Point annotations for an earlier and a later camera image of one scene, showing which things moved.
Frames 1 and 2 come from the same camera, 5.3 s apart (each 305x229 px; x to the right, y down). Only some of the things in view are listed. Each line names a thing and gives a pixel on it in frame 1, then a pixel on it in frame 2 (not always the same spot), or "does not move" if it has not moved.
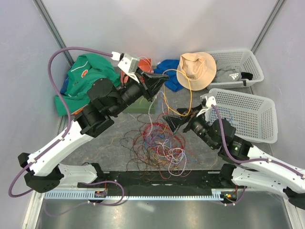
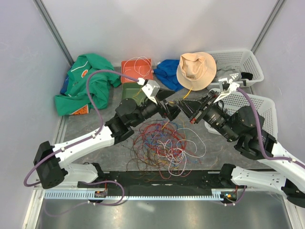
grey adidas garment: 228,74 does not move
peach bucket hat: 201,68 does not move
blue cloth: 169,67 does not move
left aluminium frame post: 54,29 does not move
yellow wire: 165,93 → 173,102
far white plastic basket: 243,60 does not move
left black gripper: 154,81 → 173,110
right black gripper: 175,121 → 195,107
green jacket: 85,69 does not move
